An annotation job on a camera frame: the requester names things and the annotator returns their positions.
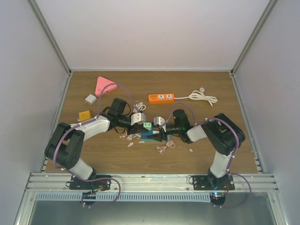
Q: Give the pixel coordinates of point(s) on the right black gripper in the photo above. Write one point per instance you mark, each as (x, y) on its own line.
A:
(159, 136)

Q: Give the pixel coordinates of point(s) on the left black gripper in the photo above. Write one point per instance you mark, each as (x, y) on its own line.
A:
(135, 129)

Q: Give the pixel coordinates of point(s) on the left aluminium frame post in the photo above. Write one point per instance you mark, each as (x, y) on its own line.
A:
(41, 19)

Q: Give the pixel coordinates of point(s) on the teal power strip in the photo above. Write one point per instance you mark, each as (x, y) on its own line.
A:
(145, 139)

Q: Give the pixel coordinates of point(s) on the white plug adapter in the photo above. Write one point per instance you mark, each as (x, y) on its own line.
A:
(90, 99)

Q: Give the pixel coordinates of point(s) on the pink triangular socket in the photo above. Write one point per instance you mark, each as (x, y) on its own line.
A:
(102, 83)

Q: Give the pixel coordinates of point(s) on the aluminium frame post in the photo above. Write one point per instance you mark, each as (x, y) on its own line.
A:
(258, 27)
(41, 19)

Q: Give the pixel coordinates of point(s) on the aluminium front rail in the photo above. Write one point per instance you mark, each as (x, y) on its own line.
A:
(153, 183)

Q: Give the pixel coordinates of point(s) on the light green plug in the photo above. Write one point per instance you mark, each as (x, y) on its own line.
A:
(147, 125)

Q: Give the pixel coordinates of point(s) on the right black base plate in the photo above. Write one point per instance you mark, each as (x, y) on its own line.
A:
(201, 182)

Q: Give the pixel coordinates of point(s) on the right aluminium frame post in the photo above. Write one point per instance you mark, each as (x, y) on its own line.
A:
(258, 27)

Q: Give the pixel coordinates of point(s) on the yellow cube adapter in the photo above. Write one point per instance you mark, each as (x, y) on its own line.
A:
(84, 116)

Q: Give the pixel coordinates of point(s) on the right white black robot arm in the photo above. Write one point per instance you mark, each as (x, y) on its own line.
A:
(225, 136)

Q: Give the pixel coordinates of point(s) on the orange power strip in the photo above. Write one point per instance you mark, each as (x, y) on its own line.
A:
(161, 98)

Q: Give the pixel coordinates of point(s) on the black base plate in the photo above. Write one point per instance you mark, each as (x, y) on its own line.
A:
(201, 182)
(100, 185)

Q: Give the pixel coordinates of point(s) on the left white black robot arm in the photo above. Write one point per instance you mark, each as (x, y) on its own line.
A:
(65, 145)

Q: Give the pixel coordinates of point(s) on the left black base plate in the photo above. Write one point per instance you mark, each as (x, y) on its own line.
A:
(100, 185)

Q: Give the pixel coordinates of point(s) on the blue cube adapter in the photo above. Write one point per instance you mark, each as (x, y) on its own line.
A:
(147, 133)

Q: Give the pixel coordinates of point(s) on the grey slotted cable duct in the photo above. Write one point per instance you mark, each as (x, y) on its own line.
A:
(125, 197)

